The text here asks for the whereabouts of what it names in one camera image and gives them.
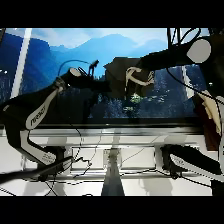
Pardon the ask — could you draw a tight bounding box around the black cable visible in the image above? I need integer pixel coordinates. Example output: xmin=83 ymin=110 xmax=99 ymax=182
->
xmin=65 ymin=123 xmax=103 ymax=179

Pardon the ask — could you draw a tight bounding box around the cream garment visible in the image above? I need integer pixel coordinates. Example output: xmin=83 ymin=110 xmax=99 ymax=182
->
xmin=198 ymin=89 xmax=222 ymax=136

